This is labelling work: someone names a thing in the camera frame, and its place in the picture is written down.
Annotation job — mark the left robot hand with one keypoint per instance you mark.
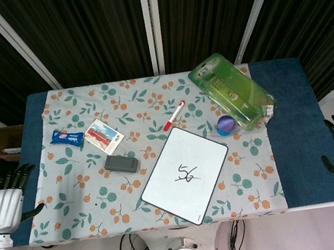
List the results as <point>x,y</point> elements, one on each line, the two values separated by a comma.
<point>1,204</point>

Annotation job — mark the dark grey board eraser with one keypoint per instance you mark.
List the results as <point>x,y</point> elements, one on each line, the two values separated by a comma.
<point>121,163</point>

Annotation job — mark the white dry-erase board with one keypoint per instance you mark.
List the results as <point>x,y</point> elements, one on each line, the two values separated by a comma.
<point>185,175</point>

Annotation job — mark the red and white marker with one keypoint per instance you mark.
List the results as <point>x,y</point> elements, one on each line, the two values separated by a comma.
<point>174,115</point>

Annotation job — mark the cardboard box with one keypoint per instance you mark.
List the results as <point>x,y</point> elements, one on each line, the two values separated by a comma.
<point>6,144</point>

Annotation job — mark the blue table mat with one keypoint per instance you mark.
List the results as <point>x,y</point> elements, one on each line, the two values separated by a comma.
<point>300,130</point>

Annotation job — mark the blue snack packet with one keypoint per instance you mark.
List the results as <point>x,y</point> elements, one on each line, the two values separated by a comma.
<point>67,138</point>

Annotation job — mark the picture postcard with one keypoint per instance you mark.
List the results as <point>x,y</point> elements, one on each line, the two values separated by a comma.
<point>103,136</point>

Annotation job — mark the purple ball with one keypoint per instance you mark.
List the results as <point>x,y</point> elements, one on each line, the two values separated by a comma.
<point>227,123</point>

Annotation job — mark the blue round lid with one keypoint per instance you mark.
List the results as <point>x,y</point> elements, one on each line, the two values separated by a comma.
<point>223,132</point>

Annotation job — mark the green plastic blister package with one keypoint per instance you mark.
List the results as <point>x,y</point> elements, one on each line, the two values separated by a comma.
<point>232,91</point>

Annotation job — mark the floral tablecloth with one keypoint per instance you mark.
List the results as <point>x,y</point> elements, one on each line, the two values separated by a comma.
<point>146,153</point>

